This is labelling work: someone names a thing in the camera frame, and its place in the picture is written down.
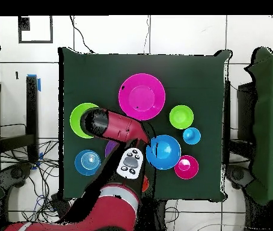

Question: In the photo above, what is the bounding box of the purple bowl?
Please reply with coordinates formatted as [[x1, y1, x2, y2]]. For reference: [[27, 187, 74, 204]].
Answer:
[[104, 140, 119, 158]]

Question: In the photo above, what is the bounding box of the small green bowl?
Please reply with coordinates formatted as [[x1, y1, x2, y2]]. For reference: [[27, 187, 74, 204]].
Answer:
[[168, 105, 194, 130]]

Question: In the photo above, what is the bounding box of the large green bowl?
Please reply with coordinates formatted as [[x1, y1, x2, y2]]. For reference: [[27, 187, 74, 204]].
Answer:
[[69, 102, 100, 139]]

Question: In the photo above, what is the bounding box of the black equipment base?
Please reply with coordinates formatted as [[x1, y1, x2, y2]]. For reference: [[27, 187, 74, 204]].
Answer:
[[0, 163, 32, 188], [225, 164, 255, 191]]

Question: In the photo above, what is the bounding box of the small pinkish red bowl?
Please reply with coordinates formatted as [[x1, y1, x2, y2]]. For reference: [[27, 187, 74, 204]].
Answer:
[[174, 155, 200, 180]]

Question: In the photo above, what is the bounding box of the orange cup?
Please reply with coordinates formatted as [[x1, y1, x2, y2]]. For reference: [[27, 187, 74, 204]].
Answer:
[[141, 174, 150, 193]]

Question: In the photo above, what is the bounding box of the black metal stand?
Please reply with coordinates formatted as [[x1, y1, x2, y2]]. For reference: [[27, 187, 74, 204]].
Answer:
[[222, 80, 257, 161], [0, 75, 41, 163]]

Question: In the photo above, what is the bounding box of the blue cup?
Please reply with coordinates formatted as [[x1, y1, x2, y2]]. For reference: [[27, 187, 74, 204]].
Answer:
[[182, 127, 201, 146]]

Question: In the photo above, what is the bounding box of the large blue bowl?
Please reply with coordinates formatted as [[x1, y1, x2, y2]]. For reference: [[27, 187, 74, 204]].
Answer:
[[146, 134, 182, 171]]

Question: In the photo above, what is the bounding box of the large pink bowl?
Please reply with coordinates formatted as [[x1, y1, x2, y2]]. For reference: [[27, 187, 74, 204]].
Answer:
[[118, 73, 167, 122]]

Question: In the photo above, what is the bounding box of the small blue bowl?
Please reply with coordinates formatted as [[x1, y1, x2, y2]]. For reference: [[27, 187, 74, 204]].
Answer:
[[74, 149, 102, 176]]

